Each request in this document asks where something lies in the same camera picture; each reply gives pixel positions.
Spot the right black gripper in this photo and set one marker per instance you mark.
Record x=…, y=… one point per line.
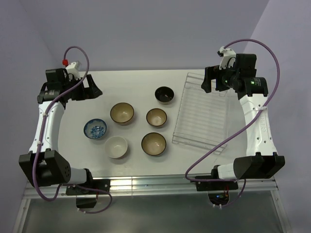
x=214, y=72

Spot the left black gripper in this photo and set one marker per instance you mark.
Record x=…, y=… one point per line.
x=94, y=91

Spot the large tan pink-outside bowl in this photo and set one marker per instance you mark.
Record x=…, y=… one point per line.
x=122, y=113

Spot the black glossy bowl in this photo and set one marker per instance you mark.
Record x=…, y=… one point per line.
x=164, y=95

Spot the tan blue-outside bowl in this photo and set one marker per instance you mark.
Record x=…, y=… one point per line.
x=153, y=144

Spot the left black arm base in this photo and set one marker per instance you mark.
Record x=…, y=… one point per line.
x=87, y=194

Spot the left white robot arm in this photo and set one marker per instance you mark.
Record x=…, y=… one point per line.
x=43, y=162

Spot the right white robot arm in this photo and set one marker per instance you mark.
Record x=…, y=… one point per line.
x=262, y=160

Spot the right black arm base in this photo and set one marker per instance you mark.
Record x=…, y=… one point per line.
x=218, y=192

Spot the blue white floral bowl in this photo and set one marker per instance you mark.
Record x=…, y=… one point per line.
x=95, y=128

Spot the white plain bowl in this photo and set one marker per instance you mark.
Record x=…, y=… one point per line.
x=116, y=147

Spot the small tan patterned bowl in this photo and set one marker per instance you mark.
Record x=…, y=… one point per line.
x=156, y=117

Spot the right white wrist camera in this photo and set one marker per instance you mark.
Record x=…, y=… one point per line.
x=226, y=54

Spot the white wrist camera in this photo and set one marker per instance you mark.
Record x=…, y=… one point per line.
x=72, y=68
x=226, y=54

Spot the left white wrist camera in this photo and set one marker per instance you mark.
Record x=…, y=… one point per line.
x=72, y=68

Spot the white wire dish rack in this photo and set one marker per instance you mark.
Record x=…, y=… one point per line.
x=202, y=119

